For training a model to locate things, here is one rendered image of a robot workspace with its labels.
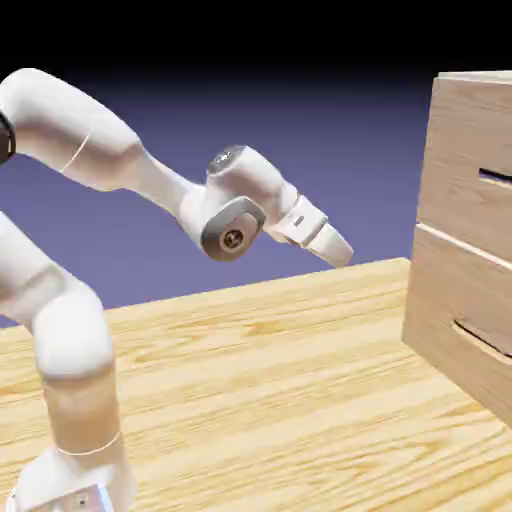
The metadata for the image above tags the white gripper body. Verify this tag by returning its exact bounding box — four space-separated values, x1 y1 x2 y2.
307 221 356 269

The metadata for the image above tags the drawer front with long slot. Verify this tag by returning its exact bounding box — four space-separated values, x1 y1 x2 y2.
401 223 512 430

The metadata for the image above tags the light wooden cabinet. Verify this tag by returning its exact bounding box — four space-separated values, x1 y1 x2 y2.
401 69 512 430

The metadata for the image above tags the drawer front with short slot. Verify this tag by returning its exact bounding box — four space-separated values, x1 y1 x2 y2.
415 75 512 266

